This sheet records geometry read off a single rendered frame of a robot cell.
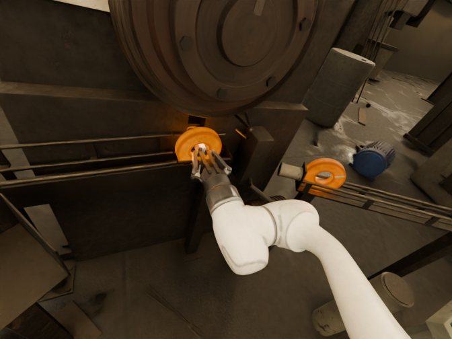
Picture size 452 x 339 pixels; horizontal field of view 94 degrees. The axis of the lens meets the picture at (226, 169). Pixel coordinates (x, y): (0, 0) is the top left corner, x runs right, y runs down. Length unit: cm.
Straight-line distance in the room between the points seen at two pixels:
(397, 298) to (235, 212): 73
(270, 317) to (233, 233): 89
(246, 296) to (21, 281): 96
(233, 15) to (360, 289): 47
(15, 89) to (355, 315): 78
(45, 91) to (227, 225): 54
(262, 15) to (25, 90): 56
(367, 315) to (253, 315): 98
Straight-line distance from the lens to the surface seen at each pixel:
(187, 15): 43
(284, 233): 53
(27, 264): 68
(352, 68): 318
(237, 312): 127
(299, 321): 139
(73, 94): 68
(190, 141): 67
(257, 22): 47
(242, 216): 49
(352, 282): 39
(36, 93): 69
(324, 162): 88
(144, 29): 49
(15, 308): 66
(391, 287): 107
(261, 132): 81
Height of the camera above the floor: 118
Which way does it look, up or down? 41 degrees down
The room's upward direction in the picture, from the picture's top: 19 degrees clockwise
